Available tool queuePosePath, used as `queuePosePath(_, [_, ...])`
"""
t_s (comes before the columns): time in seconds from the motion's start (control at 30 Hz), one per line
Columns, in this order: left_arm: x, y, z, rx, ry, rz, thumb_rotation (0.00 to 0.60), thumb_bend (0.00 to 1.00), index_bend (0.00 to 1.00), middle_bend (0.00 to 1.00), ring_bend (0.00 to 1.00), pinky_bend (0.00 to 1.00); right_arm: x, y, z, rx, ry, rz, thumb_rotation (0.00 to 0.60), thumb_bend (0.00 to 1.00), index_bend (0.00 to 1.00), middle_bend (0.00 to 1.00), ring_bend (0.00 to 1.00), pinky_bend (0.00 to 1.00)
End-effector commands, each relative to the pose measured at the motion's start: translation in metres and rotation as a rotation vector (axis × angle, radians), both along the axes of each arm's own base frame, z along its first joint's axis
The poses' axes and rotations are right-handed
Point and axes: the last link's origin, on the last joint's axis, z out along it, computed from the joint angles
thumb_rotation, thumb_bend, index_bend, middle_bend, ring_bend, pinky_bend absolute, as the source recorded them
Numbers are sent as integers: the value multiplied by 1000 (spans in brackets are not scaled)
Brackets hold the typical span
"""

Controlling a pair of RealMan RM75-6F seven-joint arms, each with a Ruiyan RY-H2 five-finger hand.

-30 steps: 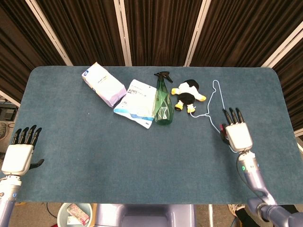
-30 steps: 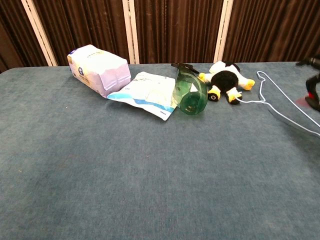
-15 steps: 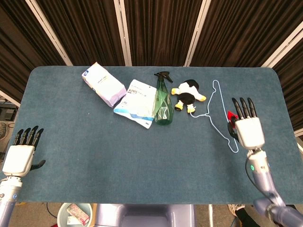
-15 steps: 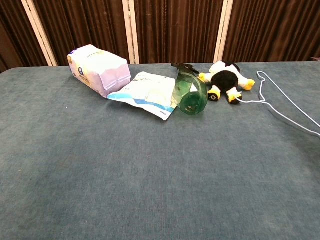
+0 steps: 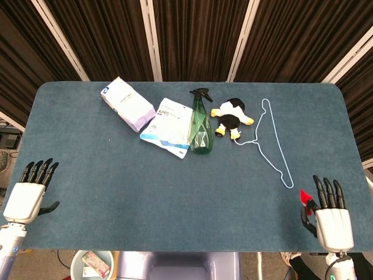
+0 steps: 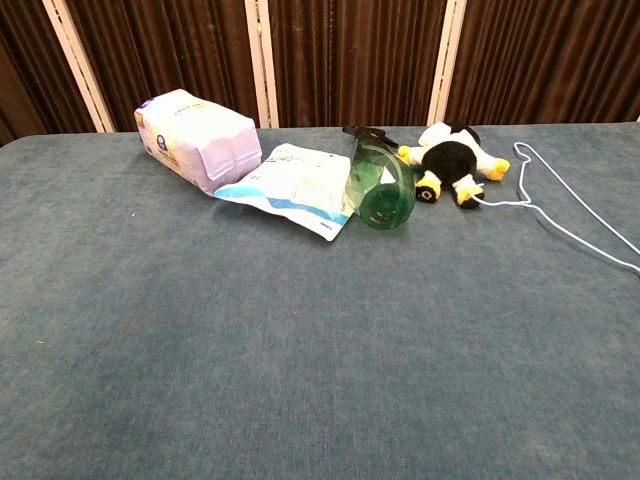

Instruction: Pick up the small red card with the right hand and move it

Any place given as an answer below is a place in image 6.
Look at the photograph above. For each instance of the white and blue pouch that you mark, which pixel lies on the white and blue pouch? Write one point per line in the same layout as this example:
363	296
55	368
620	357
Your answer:
295	190

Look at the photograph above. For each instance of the green plastic spray bottle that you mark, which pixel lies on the green plastic spray bottle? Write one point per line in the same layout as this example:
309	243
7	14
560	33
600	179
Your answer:
382	192

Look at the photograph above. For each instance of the blue table cloth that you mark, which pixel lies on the blue table cloth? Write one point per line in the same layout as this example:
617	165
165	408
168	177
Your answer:
300	350

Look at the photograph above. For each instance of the black white plush penguin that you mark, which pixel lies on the black white plush penguin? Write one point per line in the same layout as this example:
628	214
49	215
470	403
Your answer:
450	157

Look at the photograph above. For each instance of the brown curtain panel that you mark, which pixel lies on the brown curtain panel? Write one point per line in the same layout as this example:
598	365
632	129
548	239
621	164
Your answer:
30	75
170	50
550	60
355	60

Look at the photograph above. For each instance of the white screen frame post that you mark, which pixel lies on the white screen frame post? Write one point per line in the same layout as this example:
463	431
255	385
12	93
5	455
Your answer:
445	65
262	65
75	55

